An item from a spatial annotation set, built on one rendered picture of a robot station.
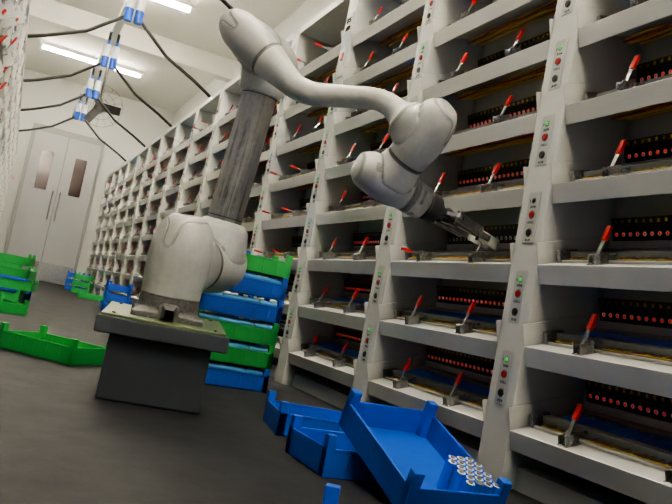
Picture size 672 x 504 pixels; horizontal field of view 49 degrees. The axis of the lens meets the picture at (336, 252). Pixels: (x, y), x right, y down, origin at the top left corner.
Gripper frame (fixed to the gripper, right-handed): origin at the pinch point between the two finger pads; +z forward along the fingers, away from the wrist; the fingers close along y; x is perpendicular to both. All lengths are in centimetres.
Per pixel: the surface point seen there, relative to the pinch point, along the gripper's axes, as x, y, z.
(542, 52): 45.0, 14.9, -14.0
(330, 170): 28, -107, -10
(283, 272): -21, -79, -20
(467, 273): -10.0, -0.6, -0.4
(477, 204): 8.1, -1.7, -4.8
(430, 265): -8.4, -18.8, -1.3
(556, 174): 13.2, 27.6, -6.0
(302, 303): -24, -112, 4
